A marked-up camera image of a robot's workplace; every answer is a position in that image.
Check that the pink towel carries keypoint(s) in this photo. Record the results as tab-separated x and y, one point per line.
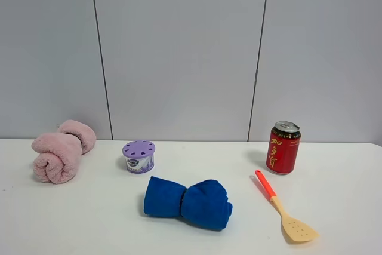
59	153

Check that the orange handled slotted spatula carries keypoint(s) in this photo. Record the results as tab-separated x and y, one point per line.
296	230

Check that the red drink can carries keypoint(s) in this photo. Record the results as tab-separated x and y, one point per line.
283	147

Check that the purple air freshener jar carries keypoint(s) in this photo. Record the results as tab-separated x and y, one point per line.
139	156

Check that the blue rolled towel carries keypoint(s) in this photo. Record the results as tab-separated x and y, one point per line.
204	204

